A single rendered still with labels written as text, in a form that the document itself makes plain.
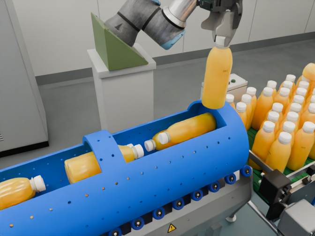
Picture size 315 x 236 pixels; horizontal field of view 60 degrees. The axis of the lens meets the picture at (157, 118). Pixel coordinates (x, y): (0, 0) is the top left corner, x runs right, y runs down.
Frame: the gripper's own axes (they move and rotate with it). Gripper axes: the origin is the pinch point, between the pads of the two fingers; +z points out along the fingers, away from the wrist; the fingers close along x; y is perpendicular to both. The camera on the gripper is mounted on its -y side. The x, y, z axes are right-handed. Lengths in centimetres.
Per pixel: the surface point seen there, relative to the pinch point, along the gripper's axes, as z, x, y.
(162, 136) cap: 32.7, -6.1, 15.2
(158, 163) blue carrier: 27.7, 8.5, 24.8
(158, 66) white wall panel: 141, -262, -123
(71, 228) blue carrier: 34, 12, 51
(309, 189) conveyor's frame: 62, 21, -38
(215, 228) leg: 84, 6, -5
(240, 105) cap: 35.1, -10.7, -23.9
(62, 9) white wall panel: 53, -280, -10
